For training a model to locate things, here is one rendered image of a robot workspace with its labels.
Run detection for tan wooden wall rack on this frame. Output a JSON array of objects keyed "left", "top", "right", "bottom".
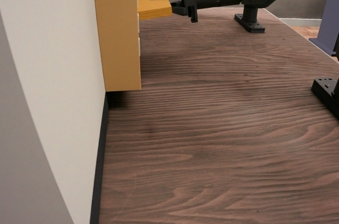
[{"left": 94, "top": 0, "right": 141, "bottom": 92}]

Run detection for wooden plank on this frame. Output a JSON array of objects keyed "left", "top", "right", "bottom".
[{"left": 138, "top": 0, "right": 173, "bottom": 21}]

